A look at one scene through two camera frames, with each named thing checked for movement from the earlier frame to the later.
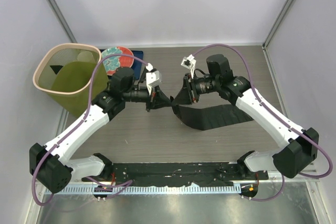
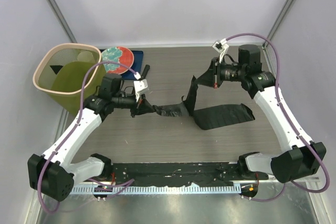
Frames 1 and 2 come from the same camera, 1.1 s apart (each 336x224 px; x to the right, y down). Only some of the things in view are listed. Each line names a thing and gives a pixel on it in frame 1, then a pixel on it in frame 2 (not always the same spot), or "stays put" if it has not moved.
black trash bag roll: (143, 75) stays put
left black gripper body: (151, 100) to (135, 109)
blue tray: (137, 63) stays put
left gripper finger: (162, 100) to (146, 107)
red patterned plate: (111, 63) stays put
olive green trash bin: (64, 71) stays put
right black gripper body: (194, 93) to (218, 81)
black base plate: (177, 173) stays put
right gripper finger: (184, 96) to (207, 78)
